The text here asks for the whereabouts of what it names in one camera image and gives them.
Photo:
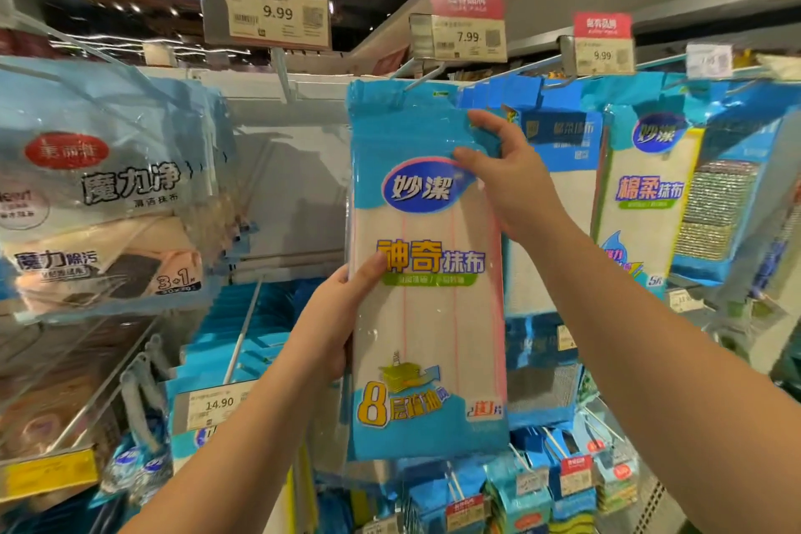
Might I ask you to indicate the person's left hand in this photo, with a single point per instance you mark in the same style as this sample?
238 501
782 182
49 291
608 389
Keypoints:
332 321

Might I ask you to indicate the person's right hand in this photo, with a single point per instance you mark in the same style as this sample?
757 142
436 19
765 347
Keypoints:
520 183

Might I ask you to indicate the blue-label white cloth packet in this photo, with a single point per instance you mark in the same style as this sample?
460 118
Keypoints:
563 202

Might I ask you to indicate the cotton-soft cloth packet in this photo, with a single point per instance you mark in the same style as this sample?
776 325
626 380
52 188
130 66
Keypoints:
651 189

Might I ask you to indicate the hung scouring pad packet bunch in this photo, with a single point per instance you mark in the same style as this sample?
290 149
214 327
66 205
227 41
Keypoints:
726 202

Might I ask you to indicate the blue steel-cloth packets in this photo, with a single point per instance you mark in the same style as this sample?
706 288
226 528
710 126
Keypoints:
545 390

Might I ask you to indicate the person's right forearm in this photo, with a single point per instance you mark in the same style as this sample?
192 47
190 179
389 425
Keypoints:
676 365

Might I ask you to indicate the metal peg hook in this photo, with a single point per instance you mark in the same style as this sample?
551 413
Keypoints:
282 74
243 334

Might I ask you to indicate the yellowish price tag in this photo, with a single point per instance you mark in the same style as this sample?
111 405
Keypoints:
213 407
567 339
683 300

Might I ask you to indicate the red white price tag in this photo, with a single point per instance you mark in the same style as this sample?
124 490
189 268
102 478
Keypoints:
461 33
601 49
278 12

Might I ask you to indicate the hanging grey packets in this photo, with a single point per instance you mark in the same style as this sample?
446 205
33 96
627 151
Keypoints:
113 202

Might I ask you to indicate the striped sponge packets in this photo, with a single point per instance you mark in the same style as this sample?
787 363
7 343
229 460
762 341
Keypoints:
526 490

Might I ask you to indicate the hanging brownish packets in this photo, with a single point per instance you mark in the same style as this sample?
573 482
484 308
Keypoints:
63 390

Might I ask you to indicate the clear grey price tag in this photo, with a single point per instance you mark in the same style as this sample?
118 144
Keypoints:
779 66

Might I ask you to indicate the bright yellow price tag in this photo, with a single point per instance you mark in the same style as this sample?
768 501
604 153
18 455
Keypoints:
48 476

